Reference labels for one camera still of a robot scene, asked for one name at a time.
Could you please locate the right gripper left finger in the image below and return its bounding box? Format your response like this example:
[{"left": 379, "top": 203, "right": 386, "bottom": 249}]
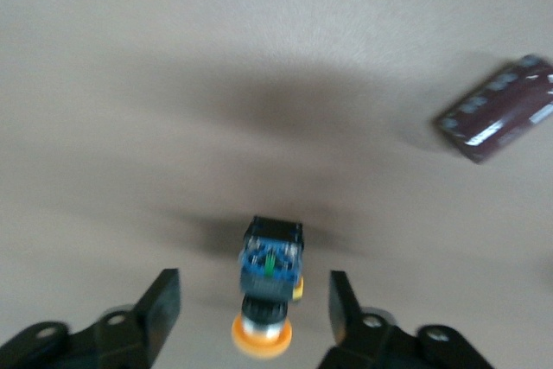
[{"left": 0, "top": 268, "right": 181, "bottom": 369}]

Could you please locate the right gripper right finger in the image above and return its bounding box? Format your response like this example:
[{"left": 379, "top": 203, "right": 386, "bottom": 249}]
[{"left": 317, "top": 270, "right": 493, "bottom": 369}]

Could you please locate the orange push button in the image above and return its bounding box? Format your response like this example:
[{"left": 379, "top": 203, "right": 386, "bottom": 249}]
[{"left": 231, "top": 215, "right": 306, "bottom": 360}]

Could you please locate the maroon cylindrical capacitor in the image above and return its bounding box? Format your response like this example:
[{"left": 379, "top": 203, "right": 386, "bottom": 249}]
[{"left": 433, "top": 54, "right": 553, "bottom": 165}]

